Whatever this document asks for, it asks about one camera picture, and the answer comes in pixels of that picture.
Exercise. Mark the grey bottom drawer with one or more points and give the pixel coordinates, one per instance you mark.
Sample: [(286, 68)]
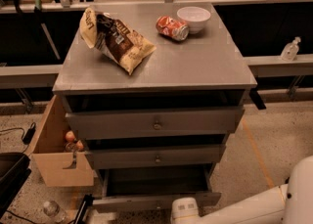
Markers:
[(154, 188)]

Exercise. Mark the grey drawer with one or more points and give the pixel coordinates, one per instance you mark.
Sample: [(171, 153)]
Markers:
[(151, 157), (152, 123), (154, 188)]

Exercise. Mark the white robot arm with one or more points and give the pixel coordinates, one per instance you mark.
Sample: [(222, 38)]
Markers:
[(290, 203)]

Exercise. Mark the grey drawer cabinet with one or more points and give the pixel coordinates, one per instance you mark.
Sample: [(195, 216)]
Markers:
[(204, 71)]

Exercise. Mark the grey middle drawer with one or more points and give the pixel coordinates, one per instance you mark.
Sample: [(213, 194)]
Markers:
[(151, 157)]

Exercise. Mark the grey top drawer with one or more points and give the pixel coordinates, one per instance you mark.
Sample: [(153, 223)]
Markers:
[(152, 123)]

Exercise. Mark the black clamp tool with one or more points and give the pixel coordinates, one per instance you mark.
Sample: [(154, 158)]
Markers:
[(86, 202)]

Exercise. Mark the red apple lower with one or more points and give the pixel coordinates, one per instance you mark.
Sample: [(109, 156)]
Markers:
[(79, 145)]

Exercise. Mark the red apple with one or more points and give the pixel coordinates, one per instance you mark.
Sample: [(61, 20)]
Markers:
[(70, 137), (79, 145)]

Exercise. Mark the wooden side box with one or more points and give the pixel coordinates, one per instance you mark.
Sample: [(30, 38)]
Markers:
[(58, 167)]

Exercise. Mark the clear plastic water bottle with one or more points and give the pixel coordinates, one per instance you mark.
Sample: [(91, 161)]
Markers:
[(54, 211)]

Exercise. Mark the red apple upper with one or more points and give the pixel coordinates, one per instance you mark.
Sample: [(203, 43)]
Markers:
[(70, 137)]

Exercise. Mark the yellow brown chip bag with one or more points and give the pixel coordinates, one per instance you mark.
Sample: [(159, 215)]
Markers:
[(115, 39)]

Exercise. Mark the black power adapter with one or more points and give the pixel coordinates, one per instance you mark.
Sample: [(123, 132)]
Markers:
[(26, 139)]

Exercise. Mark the black bin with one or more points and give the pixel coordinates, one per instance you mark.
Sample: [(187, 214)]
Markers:
[(14, 170)]

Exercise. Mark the red soda can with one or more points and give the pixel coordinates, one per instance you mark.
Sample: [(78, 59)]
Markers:
[(172, 28)]

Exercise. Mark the clear sanitizer bottle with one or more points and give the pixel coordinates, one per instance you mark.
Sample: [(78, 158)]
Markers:
[(291, 49)]

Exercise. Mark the white bowl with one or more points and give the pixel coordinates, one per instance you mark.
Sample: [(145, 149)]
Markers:
[(196, 18)]

